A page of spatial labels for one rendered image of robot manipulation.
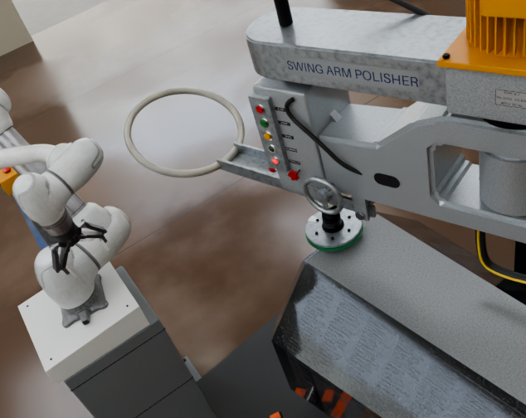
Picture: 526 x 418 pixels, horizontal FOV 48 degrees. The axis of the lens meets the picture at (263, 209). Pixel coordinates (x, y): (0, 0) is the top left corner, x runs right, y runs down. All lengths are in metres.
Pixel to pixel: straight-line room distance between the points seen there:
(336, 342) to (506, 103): 1.07
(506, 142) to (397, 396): 0.90
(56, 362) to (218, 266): 1.53
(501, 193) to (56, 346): 1.58
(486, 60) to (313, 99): 0.57
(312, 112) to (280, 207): 2.06
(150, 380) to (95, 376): 0.25
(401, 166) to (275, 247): 1.92
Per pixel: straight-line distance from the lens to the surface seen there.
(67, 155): 1.79
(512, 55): 1.37
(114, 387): 2.42
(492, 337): 1.93
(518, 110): 1.40
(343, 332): 2.09
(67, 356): 2.23
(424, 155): 1.62
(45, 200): 1.74
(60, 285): 2.18
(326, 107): 1.81
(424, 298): 2.02
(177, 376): 2.53
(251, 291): 3.32
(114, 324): 2.21
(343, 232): 2.18
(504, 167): 1.55
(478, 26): 1.37
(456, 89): 1.43
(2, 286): 4.25
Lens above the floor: 2.42
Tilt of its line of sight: 40 degrees down
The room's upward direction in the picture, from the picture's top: 18 degrees counter-clockwise
